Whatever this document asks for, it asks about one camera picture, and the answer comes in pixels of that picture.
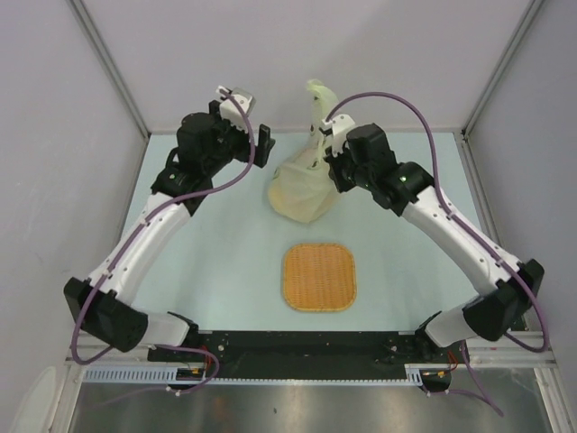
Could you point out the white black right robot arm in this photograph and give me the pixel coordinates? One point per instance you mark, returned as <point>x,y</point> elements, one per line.
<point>505,286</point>

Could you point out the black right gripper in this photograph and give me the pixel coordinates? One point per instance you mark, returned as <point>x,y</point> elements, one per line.
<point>333,161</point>

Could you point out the orange woven wicker tray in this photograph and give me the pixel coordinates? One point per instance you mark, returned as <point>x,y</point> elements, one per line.
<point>319,277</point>

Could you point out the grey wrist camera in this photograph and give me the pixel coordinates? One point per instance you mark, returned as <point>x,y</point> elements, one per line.
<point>338,127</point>
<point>234,100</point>

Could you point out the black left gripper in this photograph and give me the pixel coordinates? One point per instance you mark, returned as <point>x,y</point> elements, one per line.
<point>241,133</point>

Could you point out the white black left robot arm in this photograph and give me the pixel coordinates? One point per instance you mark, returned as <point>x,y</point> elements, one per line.
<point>102,303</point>

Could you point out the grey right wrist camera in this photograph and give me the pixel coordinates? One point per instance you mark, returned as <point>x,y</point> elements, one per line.
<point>338,127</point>

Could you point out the pale green plastic bag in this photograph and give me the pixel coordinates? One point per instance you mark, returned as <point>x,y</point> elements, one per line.
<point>301,189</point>

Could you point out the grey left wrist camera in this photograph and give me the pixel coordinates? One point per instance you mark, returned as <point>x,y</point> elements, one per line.
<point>234,100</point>

